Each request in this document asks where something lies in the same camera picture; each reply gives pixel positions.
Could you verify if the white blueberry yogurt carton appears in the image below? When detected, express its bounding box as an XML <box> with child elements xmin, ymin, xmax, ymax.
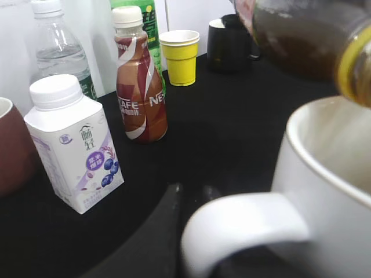
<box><xmin>24</xmin><ymin>74</ymin><xmax>124</xmax><ymax>214</ymax></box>

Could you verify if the green Sprite bottle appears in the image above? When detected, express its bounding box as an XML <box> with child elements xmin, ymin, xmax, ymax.
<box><xmin>110</xmin><ymin>0</ymin><xmax>166</xmax><ymax>93</ymax></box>

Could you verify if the clear water bottle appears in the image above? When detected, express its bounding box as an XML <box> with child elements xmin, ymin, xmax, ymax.
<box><xmin>31</xmin><ymin>1</ymin><xmax>97</xmax><ymax>100</ymax></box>

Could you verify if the dark red ceramic mug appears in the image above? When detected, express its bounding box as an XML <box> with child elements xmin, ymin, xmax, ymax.
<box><xmin>1</xmin><ymin>97</ymin><xmax>39</xmax><ymax>197</ymax></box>

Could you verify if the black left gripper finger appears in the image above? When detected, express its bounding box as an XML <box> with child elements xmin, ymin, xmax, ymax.
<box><xmin>75</xmin><ymin>182</ymin><xmax>223</xmax><ymax>278</ymax></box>

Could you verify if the black ceramic mug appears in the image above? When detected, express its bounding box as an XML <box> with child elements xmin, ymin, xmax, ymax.
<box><xmin>207</xmin><ymin>14</ymin><xmax>261</xmax><ymax>73</ymax></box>

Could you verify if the white ceramic mug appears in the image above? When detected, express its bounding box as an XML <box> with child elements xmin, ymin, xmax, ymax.
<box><xmin>181</xmin><ymin>96</ymin><xmax>370</xmax><ymax>277</ymax></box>

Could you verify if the cola bottle red label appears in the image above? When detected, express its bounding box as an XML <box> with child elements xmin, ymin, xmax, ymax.
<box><xmin>232</xmin><ymin>1</ymin><xmax>370</xmax><ymax>107</ymax></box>

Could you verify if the brown Nescafe coffee bottle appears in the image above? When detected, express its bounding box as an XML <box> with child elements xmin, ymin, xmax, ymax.
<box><xmin>112</xmin><ymin>6</ymin><xmax>168</xmax><ymax>144</ymax></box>

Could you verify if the yellow paper cup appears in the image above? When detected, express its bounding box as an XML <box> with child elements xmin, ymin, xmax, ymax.
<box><xmin>159</xmin><ymin>30</ymin><xmax>200</xmax><ymax>86</ymax></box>

